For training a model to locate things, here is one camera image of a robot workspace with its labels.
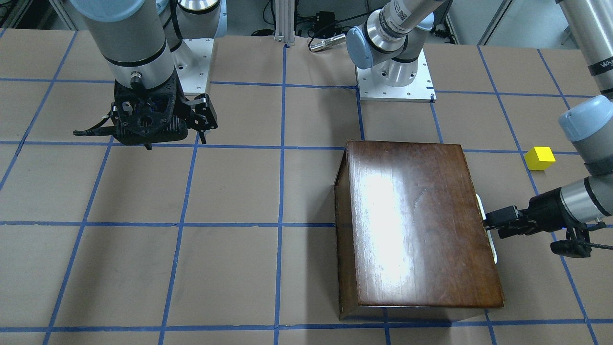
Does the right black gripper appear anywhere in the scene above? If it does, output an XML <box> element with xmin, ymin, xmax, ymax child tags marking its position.
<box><xmin>170</xmin><ymin>86</ymin><xmax>218</xmax><ymax>145</ymax></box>

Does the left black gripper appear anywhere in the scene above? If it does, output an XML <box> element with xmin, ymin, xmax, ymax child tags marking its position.
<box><xmin>485</xmin><ymin>189</ymin><xmax>568</xmax><ymax>239</ymax></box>

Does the yellow block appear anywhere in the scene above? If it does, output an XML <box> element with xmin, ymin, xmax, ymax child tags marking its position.
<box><xmin>523</xmin><ymin>146</ymin><xmax>556</xmax><ymax>171</ymax></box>

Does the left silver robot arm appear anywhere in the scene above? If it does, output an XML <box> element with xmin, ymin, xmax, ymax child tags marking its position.
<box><xmin>346</xmin><ymin>0</ymin><xmax>575</xmax><ymax>240</ymax></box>

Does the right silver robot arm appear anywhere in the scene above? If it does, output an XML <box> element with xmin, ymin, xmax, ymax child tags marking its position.
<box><xmin>71</xmin><ymin>0</ymin><xmax>227</xmax><ymax>150</ymax></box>

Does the dark wooden drawer cabinet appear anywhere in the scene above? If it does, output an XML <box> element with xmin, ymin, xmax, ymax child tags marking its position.
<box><xmin>334</xmin><ymin>140</ymin><xmax>506</xmax><ymax>322</ymax></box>

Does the black electronics box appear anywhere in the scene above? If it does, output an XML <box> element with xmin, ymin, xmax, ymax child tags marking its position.
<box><xmin>313</xmin><ymin>11</ymin><xmax>335</xmax><ymax>32</ymax></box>

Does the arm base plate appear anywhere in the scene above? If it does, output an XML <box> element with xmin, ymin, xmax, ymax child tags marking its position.
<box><xmin>355</xmin><ymin>49</ymin><xmax>437</xmax><ymax>103</ymax></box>
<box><xmin>171</xmin><ymin>38</ymin><xmax>215</xmax><ymax>96</ymax></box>

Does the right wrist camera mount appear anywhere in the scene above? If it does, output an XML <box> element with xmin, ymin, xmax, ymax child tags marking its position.
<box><xmin>73</xmin><ymin>71</ymin><xmax>187</xmax><ymax>150</ymax></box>

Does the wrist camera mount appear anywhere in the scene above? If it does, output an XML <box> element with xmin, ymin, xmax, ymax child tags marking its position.
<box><xmin>550</xmin><ymin>223</ymin><xmax>592</xmax><ymax>258</ymax></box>
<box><xmin>73</xmin><ymin>71</ymin><xmax>187</xmax><ymax>150</ymax></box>

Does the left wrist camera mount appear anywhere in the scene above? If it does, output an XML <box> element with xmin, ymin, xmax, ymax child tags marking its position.
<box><xmin>550</xmin><ymin>223</ymin><xmax>592</xmax><ymax>258</ymax></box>

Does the aluminium extrusion post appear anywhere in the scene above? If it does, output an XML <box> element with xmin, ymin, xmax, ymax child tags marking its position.
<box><xmin>272</xmin><ymin>0</ymin><xmax>295</xmax><ymax>47</ymax></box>

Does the black cable bundle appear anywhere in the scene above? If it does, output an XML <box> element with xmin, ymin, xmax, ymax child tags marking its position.
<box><xmin>251</xmin><ymin>0</ymin><xmax>384</xmax><ymax>39</ymax></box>

